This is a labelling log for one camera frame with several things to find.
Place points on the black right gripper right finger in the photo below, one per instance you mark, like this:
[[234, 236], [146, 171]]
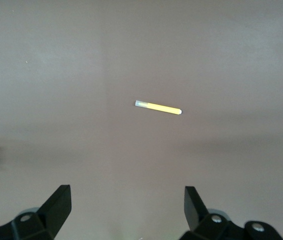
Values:
[[196, 215]]

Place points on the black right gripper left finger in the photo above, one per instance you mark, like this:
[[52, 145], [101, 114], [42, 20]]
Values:
[[54, 212]]

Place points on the yellow highlighter pen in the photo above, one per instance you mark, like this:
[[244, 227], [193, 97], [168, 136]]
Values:
[[161, 107]]

